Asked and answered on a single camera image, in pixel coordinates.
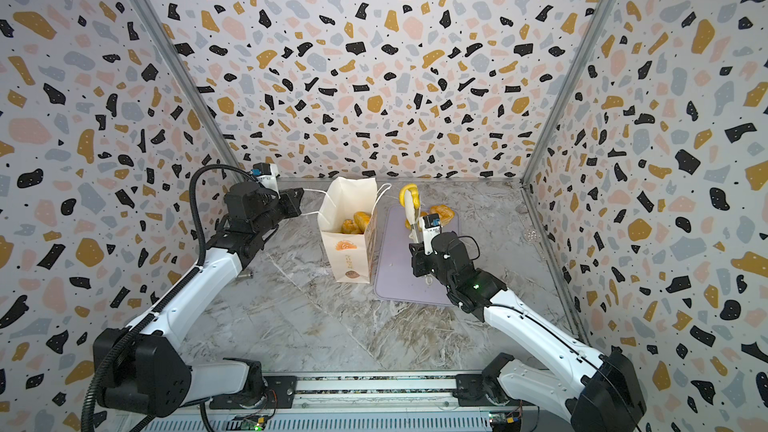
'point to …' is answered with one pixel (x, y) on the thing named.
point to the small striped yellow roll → (412, 214)
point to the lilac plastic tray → (395, 283)
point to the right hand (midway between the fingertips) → (410, 239)
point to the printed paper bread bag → (345, 209)
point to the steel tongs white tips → (414, 232)
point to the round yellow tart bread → (415, 194)
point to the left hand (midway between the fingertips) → (302, 184)
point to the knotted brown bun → (445, 213)
